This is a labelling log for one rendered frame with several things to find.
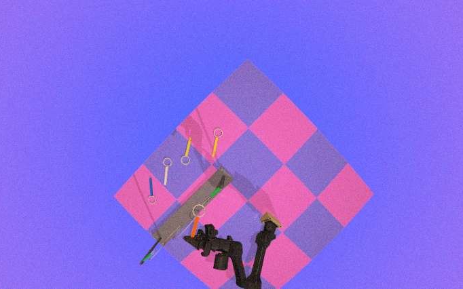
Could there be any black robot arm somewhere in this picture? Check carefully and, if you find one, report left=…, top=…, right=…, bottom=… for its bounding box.
left=204, top=220, right=278, bottom=289

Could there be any grey loop with orange handle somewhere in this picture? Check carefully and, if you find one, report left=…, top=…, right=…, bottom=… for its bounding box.
left=191, top=204, right=205, bottom=237

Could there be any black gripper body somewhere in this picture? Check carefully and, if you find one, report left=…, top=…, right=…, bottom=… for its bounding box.
left=197, top=229, right=220, bottom=257

